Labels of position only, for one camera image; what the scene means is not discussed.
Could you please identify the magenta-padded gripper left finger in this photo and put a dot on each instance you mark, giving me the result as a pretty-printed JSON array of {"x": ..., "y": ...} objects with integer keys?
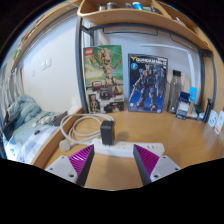
[{"x": 63, "y": 166}]

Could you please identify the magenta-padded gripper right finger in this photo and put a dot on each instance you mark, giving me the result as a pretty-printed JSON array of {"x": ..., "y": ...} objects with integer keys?
[{"x": 160, "y": 166}]

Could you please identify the black charger block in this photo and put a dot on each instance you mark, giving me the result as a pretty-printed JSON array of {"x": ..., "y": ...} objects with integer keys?
[{"x": 107, "y": 132}]

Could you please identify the white power strip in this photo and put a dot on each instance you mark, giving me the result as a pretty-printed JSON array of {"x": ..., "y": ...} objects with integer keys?
[{"x": 120, "y": 150}]

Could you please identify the bed with blue bedding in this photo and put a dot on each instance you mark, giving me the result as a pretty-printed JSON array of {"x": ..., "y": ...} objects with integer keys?
[{"x": 26, "y": 130}]

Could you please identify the small open blue carton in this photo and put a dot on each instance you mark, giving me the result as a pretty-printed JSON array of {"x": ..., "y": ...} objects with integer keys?
[{"x": 182, "y": 106}]

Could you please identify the white mug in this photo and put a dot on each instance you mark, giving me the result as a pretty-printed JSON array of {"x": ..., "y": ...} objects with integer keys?
[{"x": 213, "y": 119}]

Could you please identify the black cylindrical flask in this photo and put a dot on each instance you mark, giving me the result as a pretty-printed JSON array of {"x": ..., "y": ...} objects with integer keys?
[{"x": 207, "y": 111}]

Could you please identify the clear bottle with black cap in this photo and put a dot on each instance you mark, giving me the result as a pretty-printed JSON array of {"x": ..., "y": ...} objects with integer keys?
[{"x": 175, "y": 93}]

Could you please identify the light blue packet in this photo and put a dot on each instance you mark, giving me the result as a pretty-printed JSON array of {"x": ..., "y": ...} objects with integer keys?
[{"x": 193, "y": 93}]

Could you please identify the blue robot model kit box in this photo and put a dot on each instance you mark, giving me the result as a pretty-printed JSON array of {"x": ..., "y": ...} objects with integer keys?
[{"x": 147, "y": 83}]

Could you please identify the green tree figure toy box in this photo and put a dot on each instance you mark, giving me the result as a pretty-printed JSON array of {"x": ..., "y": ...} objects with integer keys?
[{"x": 103, "y": 76}]

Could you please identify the white desk lamp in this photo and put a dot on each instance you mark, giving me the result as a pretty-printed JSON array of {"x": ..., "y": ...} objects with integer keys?
[{"x": 191, "y": 66}]

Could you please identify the wooden shelf unit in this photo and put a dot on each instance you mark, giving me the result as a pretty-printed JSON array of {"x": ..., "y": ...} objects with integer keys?
[{"x": 133, "y": 16}]

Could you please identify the grey metal desk frame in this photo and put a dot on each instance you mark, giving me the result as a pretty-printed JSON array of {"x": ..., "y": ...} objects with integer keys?
[{"x": 79, "y": 66}]

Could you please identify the white wall switches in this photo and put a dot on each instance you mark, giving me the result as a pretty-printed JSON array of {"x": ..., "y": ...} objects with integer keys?
[{"x": 46, "y": 64}]

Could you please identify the wooden loft rail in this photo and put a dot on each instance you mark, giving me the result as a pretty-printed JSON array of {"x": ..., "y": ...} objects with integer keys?
[{"x": 43, "y": 23}]

